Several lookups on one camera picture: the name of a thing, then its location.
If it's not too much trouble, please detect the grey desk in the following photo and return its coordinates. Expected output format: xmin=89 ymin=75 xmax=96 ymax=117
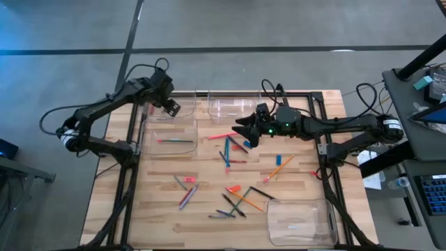
xmin=402 ymin=158 xmax=446 ymax=250

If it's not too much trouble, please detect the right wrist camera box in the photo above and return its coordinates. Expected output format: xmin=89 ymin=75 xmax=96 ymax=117
xmin=256 ymin=102 xmax=272 ymax=123

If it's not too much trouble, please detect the blue-lit dark device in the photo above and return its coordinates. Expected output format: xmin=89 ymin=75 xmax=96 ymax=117
xmin=0 ymin=138 xmax=20 ymax=161

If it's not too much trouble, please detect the black pole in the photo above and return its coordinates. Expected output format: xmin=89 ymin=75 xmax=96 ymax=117
xmin=396 ymin=33 xmax=446 ymax=82

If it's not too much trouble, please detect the backlit keyboard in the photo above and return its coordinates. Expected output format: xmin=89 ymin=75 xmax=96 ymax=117
xmin=419 ymin=174 xmax=446 ymax=216

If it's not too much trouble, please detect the black clear-barrel pen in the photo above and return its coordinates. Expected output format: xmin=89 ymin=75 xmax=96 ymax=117
xmin=221 ymin=192 xmax=247 ymax=218

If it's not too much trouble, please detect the grey side table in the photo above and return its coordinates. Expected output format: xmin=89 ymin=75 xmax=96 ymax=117
xmin=381 ymin=67 xmax=446 ymax=162

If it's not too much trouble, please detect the teal box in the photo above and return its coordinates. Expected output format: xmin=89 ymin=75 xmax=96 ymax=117
xmin=413 ymin=75 xmax=434 ymax=92

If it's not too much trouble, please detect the teal pencil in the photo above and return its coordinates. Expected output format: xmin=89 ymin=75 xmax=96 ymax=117
xmin=224 ymin=136 xmax=231 ymax=174

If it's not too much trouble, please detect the white paper sheet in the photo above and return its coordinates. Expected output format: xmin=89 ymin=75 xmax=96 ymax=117
xmin=356 ymin=149 xmax=387 ymax=191

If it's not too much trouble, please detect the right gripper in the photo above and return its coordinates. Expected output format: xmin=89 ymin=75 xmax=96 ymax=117
xmin=231 ymin=106 xmax=302 ymax=148

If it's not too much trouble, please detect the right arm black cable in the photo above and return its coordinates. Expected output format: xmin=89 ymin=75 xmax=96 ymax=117
xmin=261 ymin=79 xmax=383 ymax=118

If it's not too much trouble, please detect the slim black pen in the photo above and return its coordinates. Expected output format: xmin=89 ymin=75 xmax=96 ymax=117
xmin=249 ymin=185 xmax=277 ymax=201

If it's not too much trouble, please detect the dark pen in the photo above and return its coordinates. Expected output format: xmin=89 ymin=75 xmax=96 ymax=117
xmin=227 ymin=135 xmax=249 ymax=155

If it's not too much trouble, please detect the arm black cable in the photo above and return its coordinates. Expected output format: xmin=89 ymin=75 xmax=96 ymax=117
xmin=261 ymin=79 xmax=383 ymax=118
xmin=38 ymin=57 xmax=171 ymax=137

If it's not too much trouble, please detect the black device box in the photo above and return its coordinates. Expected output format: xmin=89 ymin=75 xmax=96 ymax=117
xmin=427 ymin=65 xmax=446 ymax=105

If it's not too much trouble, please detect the black support beam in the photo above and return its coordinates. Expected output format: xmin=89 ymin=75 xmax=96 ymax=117
xmin=358 ymin=140 xmax=416 ymax=179

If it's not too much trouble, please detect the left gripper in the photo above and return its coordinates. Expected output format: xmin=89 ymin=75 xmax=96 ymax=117
xmin=148 ymin=68 xmax=182 ymax=118

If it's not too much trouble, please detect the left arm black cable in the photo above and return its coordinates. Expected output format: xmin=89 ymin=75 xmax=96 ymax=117
xmin=38 ymin=57 xmax=171 ymax=137

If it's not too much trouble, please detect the orange pencil with pink eraser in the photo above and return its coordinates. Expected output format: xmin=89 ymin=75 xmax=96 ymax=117
xmin=262 ymin=154 xmax=295 ymax=183
xmin=225 ymin=187 xmax=265 ymax=213

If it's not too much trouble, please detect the clear plastic bin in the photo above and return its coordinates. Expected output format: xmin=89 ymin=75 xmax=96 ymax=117
xmin=266 ymin=198 xmax=339 ymax=247
xmin=140 ymin=116 xmax=199 ymax=156
xmin=141 ymin=91 xmax=197 ymax=120
xmin=207 ymin=90 xmax=263 ymax=126

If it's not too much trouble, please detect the light blue pen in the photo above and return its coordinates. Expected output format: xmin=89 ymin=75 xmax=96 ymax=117
xmin=179 ymin=183 xmax=200 ymax=211

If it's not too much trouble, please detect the clear water bottle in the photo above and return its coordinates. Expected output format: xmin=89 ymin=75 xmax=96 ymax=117
xmin=387 ymin=176 xmax=411 ymax=191

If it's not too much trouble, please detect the laptop with blue screen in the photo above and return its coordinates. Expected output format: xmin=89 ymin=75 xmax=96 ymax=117
xmin=408 ymin=101 xmax=446 ymax=126

